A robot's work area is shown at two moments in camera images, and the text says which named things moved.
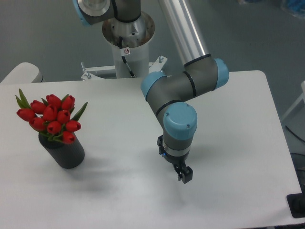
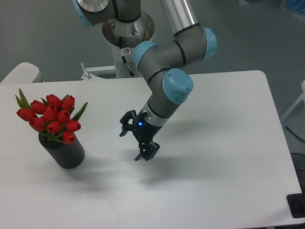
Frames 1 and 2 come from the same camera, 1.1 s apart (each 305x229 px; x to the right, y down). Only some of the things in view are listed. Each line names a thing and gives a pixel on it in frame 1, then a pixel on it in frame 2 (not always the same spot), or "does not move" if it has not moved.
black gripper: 187,171 to 144,131
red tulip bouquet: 53,117 does not move
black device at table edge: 296,202 does not move
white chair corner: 25,72 does not move
